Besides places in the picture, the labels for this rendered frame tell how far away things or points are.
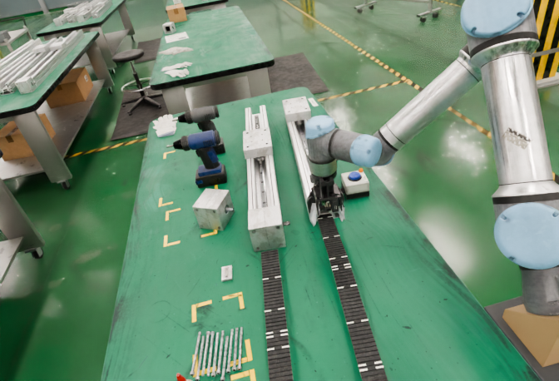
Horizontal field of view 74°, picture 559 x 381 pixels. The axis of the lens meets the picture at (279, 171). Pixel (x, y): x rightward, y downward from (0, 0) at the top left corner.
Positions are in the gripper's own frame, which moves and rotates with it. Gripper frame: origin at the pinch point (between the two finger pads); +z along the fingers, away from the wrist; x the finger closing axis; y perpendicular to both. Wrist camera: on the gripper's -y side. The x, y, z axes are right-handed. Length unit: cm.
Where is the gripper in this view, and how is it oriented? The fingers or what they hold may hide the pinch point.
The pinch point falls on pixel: (327, 219)
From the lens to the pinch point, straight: 116.8
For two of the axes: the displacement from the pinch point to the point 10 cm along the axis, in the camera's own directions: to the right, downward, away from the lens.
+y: 0.9, 5.5, -8.3
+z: 1.4, 8.2, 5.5
